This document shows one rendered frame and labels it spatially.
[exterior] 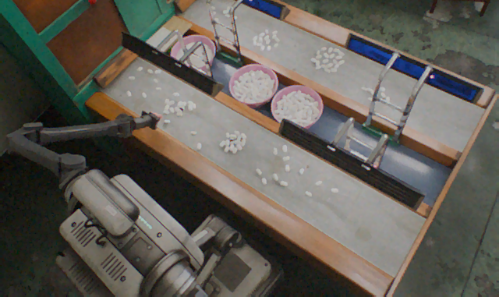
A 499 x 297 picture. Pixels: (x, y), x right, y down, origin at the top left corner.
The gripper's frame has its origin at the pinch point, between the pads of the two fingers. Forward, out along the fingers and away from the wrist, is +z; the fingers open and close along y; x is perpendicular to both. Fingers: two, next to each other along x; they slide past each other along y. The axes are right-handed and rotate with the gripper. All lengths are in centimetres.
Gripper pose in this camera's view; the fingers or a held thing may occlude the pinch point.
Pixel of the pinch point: (161, 116)
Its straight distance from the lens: 217.7
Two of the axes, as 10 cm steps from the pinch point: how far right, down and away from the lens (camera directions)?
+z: 5.3, -2.1, 8.2
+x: -2.9, 8.6, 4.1
